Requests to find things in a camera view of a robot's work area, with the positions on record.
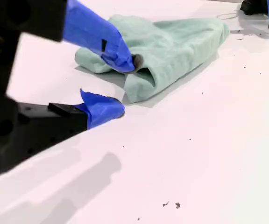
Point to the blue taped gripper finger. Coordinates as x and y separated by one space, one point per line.
90 25
101 110

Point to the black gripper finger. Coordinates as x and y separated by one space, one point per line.
253 6

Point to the pale green T-shirt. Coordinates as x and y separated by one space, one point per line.
172 46

